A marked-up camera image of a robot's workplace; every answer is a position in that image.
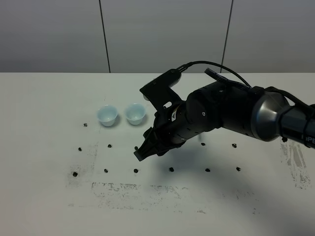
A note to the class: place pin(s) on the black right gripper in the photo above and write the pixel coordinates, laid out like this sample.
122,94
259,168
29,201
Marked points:
199,113

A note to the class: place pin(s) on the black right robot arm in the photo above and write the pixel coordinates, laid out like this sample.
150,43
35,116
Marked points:
260,113

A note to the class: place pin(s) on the right light blue teacup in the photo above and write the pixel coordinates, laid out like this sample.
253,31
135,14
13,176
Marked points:
135,113

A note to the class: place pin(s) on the light blue teacup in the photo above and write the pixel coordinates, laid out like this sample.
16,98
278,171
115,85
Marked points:
107,115
135,113

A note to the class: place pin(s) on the left light blue teacup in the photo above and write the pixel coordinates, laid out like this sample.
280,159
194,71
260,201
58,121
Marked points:
107,115

